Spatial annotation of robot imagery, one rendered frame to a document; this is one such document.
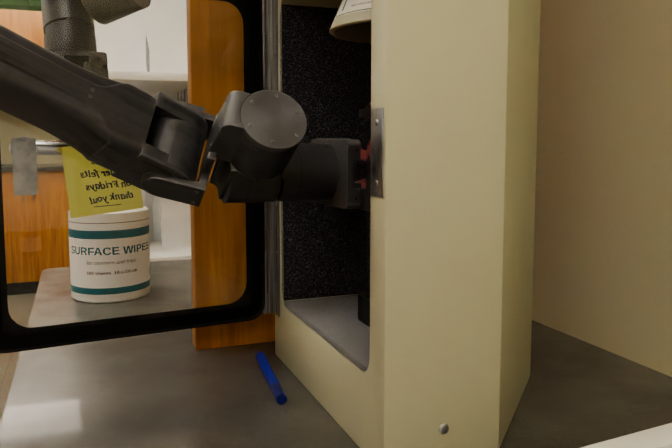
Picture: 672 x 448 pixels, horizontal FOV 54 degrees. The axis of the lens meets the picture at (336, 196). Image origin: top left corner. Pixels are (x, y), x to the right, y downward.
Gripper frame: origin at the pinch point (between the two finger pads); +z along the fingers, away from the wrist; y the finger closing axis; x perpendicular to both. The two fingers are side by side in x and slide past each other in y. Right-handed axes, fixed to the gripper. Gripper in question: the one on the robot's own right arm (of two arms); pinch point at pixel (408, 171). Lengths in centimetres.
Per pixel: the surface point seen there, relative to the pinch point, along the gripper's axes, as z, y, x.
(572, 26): 33.0, 13.9, -19.7
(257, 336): -10.1, 22.0, 22.6
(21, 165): -37.2, 11.7, -0.3
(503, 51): 0.2, -15.4, -10.5
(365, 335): -5.9, -2.7, 16.1
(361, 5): -7.8, -4.7, -15.5
